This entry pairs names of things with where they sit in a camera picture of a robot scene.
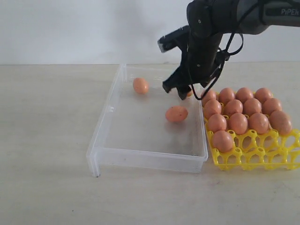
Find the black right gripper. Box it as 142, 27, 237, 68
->
162, 33, 223, 100

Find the clear plastic storage box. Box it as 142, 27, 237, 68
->
86, 64, 208, 177

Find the yellow plastic egg tray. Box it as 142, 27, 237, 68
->
204, 92, 300, 170

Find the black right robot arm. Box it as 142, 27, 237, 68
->
157, 0, 300, 99

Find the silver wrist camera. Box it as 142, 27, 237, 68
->
157, 25, 190, 53

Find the black camera cable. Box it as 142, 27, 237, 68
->
189, 0, 270, 101

